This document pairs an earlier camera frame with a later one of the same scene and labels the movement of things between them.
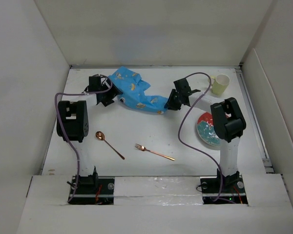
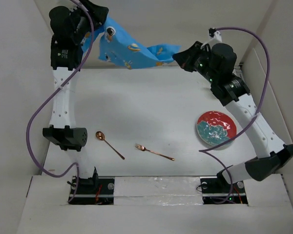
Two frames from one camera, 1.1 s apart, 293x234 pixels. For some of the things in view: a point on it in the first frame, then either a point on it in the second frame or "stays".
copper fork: [143, 148] stays
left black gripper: [112, 92] → [98, 15]
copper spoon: [101, 136] stays
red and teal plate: [206, 129] stays
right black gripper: [170, 104] → [185, 57]
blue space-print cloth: [132, 88] → [120, 48]
